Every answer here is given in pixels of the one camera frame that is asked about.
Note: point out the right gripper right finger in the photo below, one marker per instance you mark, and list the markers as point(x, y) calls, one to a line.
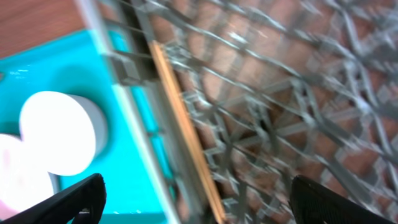
point(312, 203)

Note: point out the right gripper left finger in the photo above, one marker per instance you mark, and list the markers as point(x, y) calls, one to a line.
point(82, 202)

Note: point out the white round plate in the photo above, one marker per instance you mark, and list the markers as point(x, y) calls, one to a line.
point(24, 183)

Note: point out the pink bowl with food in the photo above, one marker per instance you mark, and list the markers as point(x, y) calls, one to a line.
point(64, 132)

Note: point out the grey dishwasher rack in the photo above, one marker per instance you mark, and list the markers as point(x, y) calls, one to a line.
point(274, 89)

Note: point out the teal serving tray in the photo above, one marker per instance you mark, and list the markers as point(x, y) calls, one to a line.
point(72, 65)

